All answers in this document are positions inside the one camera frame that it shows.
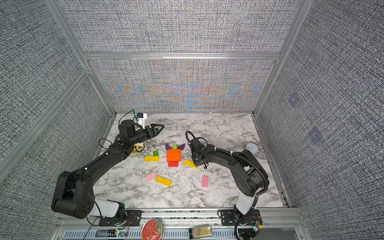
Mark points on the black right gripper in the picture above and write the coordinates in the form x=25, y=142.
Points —
x=194, y=160

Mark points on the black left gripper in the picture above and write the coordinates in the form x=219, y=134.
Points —
x=153, y=130

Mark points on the orange block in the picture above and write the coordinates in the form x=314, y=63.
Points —
x=174, y=159
x=174, y=151
x=174, y=155

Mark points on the red block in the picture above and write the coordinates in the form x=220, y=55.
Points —
x=173, y=164

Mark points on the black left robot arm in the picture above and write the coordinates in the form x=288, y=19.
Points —
x=74, y=195

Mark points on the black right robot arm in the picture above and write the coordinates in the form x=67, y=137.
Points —
x=250, y=177

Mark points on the yellow block centre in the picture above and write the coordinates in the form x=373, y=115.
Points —
x=190, y=164

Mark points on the yellow block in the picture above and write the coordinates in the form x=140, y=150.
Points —
x=152, y=158
x=190, y=164
x=163, y=181

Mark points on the pink block right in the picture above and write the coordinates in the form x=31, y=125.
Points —
x=205, y=181

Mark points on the pink block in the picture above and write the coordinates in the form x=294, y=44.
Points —
x=205, y=181
x=151, y=176

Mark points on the yellow block left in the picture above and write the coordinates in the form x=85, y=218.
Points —
x=152, y=158

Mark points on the yellow block near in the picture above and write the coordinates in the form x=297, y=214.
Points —
x=163, y=181

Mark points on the pink block left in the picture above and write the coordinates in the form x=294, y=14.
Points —
x=151, y=176

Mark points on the white lidded cup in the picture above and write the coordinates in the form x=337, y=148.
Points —
x=253, y=148

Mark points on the gold metal box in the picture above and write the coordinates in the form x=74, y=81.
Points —
x=198, y=232

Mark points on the red round tin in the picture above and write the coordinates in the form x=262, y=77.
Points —
x=152, y=230

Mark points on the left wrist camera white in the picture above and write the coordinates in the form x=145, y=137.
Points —
x=141, y=119

